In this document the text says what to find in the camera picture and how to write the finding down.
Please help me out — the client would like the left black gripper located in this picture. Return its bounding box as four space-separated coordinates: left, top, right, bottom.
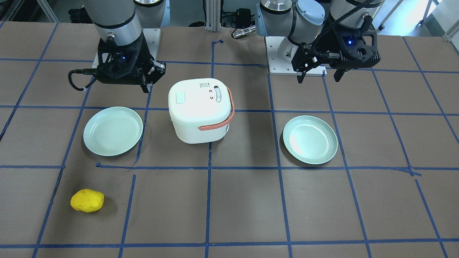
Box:
291 15 381 84

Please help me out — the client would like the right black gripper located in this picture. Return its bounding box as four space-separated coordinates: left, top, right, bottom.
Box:
96 33 166 94

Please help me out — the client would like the white rice cooker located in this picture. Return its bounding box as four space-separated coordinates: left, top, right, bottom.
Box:
168 78 236 144

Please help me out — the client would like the green plate near right arm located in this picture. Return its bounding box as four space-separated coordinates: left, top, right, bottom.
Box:
82 106 144 157

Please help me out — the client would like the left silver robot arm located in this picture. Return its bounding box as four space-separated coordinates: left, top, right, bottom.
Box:
255 0 384 83

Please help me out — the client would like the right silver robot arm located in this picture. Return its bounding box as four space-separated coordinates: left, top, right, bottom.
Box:
68 0 170 93

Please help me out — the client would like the green plate near left arm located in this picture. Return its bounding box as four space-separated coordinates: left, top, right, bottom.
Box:
282 115 338 164

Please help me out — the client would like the yellow sponge potato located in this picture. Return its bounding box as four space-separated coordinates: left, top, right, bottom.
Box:
70 189 105 213

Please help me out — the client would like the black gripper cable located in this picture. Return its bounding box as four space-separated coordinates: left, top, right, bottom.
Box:
68 69 97 91

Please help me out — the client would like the aluminium frame post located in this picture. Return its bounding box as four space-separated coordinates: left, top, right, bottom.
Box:
203 0 222 33

